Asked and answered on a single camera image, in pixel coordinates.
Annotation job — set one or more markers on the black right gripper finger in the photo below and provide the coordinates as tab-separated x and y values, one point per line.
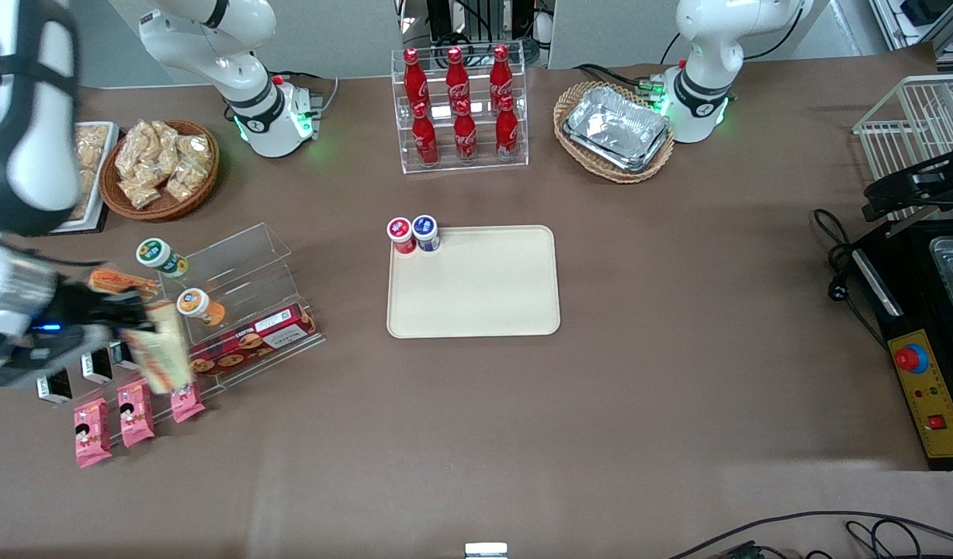
139	304
139	324

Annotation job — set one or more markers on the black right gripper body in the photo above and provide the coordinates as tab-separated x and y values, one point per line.
79	304

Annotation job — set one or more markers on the triangle sandwich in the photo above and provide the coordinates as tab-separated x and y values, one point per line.
164	349
123	281

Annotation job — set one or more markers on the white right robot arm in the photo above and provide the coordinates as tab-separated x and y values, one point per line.
26	116

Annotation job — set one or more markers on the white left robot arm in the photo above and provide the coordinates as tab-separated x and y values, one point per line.
705	93

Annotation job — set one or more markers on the beige plastic tray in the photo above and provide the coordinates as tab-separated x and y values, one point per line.
476	283

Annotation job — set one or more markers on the aluminium foil tray stack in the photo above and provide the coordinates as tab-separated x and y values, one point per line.
616	128

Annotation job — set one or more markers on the small black carton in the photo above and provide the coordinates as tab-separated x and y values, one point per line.
56	387
98	366
123	357

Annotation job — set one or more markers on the green lid cup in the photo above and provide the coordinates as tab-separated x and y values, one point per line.
158	255

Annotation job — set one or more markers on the orange lid cup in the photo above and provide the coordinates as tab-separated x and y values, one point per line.
197	304

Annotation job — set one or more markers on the pink snack packet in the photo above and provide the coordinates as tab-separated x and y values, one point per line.
188	405
92	433
136	415

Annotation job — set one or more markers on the brown wicker basket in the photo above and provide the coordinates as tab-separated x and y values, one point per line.
158	210

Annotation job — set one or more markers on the red cookie box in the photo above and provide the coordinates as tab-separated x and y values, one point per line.
247	345

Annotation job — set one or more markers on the clear bag of snacks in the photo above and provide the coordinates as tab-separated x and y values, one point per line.
185	182
133	147
166	147
141	192
197	149

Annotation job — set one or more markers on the clear acrylic display shelf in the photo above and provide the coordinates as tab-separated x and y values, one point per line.
244	264

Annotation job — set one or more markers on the teal label cracker pack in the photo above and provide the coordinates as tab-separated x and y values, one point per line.
84	194
92	147

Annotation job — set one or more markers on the white rectangular bin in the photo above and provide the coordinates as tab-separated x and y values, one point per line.
108	178

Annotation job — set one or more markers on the red lid cup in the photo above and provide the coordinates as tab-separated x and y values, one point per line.
400	230

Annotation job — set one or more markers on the blue lid cup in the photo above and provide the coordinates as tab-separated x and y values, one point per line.
425	227

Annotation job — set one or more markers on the red cola bottle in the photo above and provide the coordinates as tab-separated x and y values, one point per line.
456	78
500	76
507	132
466	136
414	81
425	140

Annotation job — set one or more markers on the small silver block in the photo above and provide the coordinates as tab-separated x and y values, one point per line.
486	551

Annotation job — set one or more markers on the clear acrylic bottle rack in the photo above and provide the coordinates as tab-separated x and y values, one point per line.
515	116

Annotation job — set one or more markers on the black background equipment rack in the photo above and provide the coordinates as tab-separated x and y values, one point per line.
476	23

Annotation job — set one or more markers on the light wicker basket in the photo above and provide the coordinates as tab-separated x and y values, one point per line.
577	159

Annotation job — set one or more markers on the black sealing machine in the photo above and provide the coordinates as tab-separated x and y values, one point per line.
911	287

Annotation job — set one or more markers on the red emergency stop button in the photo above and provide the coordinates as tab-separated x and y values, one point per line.
911	358

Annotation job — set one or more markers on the yellow control panel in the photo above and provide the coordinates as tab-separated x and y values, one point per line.
938	396

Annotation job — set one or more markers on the aluminium frame shelf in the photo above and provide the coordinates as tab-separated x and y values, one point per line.
923	23

